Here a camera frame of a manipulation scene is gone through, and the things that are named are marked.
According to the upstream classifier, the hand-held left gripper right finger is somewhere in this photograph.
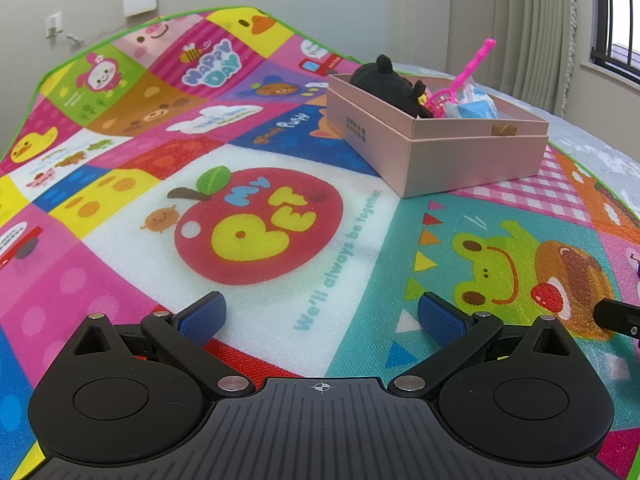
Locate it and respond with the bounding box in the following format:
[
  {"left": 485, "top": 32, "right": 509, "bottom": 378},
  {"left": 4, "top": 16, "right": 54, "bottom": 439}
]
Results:
[{"left": 392, "top": 291, "right": 573, "bottom": 396}]

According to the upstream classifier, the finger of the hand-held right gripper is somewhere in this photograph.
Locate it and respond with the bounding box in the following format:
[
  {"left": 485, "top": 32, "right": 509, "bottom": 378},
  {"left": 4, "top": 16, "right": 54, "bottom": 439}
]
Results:
[{"left": 593, "top": 299, "right": 640, "bottom": 341}]

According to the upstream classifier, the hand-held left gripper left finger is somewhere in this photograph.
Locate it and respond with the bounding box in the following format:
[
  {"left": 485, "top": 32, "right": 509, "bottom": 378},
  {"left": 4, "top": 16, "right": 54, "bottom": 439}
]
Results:
[{"left": 72, "top": 291, "right": 253, "bottom": 396}]

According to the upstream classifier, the pink cardboard box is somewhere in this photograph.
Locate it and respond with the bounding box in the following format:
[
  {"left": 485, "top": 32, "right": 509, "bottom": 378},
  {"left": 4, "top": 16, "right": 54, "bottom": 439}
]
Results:
[{"left": 326, "top": 72, "right": 551, "bottom": 199}]

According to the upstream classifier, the blue and white tissue packet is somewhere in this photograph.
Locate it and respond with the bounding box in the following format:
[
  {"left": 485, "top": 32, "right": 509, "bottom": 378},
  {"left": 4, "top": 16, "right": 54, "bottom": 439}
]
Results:
[{"left": 447, "top": 85, "right": 496, "bottom": 121}]

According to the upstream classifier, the black plush toy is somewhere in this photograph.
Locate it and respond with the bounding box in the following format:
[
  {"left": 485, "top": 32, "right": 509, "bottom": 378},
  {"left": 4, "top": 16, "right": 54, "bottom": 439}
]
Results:
[{"left": 349, "top": 54, "right": 431, "bottom": 118}]

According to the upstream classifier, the pink plastic scoop net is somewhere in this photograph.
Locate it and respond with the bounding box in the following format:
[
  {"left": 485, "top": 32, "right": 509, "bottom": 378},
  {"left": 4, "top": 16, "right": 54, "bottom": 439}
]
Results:
[{"left": 424, "top": 37, "right": 498, "bottom": 120}]

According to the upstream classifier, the colourful cartoon play mat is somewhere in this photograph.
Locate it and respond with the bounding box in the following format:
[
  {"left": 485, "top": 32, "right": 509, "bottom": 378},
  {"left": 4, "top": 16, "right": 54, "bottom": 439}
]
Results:
[{"left": 0, "top": 7, "right": 640, "bottom": 480}]

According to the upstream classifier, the beige curtain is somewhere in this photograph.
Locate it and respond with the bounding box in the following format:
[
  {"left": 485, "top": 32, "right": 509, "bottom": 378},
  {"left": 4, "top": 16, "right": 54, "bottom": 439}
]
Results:
[{"left": 447, "top": 0, "right": 598, "bottom": 118}]

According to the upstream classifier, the window with black bars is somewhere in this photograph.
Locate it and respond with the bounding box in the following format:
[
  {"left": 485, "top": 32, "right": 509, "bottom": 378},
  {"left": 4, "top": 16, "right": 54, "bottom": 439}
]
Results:
[{"left": 580, "top": 0, "right": 640, "bottom": 96}]

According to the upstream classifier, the white wall cable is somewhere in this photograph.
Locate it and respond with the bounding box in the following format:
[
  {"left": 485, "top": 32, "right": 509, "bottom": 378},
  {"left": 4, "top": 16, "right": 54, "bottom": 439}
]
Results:
[{"left": 50, "top": 15, "right": 131, "bottom": 48}]

